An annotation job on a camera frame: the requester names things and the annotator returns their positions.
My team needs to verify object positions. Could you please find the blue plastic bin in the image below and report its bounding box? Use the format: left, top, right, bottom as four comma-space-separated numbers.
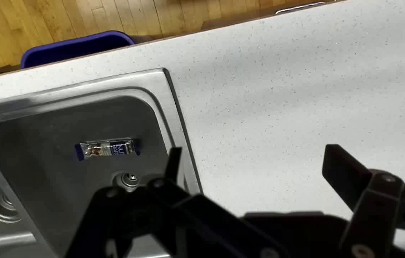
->
21, 30, 138, 71

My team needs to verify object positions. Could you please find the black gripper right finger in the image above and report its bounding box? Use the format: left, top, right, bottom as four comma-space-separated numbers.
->
322, 144, 405, 258

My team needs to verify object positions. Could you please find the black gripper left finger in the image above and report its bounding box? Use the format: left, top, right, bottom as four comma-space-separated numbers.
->
65, 146, 292, 258

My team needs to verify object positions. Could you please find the blue nut bar wrapper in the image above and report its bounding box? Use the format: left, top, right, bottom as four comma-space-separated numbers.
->
75, 136, 142, 162

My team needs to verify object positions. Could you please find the stainless steel double sink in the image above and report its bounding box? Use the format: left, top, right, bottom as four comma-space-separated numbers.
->
0, 68, 204, 258

